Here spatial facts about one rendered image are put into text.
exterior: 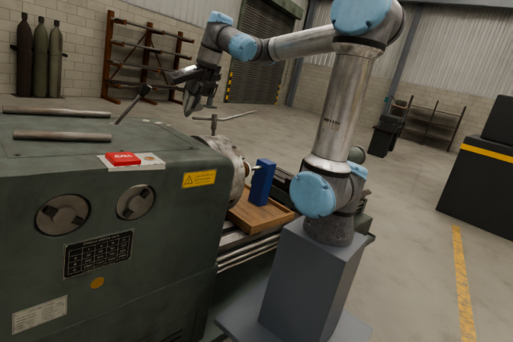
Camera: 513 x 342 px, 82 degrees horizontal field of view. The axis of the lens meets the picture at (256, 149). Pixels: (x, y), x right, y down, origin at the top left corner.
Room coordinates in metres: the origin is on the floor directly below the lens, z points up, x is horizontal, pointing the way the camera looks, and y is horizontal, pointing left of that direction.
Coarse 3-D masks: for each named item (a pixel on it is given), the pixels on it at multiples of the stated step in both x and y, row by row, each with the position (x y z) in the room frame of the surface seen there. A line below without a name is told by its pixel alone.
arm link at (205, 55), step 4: (200, 48) 0.99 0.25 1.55; (204, 48) 0.98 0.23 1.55; (200, 52) 0.98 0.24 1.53; (204, 52) 0.98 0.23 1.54; (208, 52) 0.97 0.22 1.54; (212, 52) 0.98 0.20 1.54; (216, 52) 1.05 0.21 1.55; (200, 56) 0.98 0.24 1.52; (204, 56) 0.98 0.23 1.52; (208, 56) 0.98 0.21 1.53; (212, 56) 0.98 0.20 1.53; (216, 56) 0.99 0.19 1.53; (220, 56) 1.00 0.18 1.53; (204, 60) 0.98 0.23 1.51; (208, 60) 0.98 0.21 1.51; (212, 60) 0.98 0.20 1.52; (216, 60) 0.99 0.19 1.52; (212, 64) 1.00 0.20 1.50; (216, 64) 1.01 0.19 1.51
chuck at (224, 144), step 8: (208, 136) 1.10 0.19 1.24; (216, 136) 1.13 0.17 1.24; (224, 144) 1.08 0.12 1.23; (232, 144) 1.11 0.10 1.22; (224, 152) 1.04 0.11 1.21; (232, 152) 1.07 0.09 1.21; (232, 160) 1.04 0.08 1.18; (240, 160) 1.07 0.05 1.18; (240, 168) 1.05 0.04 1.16; (240, 176) 1.04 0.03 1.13; (232, 184) 1.01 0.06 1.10; (240, 184) 1.04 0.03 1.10; (232, 192) 1.01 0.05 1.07; (240, 192) 1.04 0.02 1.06
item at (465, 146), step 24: (504, 96) 4.67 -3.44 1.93; (504, 120) 4.59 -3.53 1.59; (480, 144) 4.36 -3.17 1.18; (504, 144) 4.44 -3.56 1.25; (456, 168) 4.46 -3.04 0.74; (480, 168) 4.29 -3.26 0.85; (504, 168) 4.14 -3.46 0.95; (456, 192) 4.39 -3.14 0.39; (480, 192) 4.22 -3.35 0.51; (504, 192) 4.07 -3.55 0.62; (456, 216) 4.32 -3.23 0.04; (480, 216) 4.15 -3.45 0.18; (504, 216) 4.00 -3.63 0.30
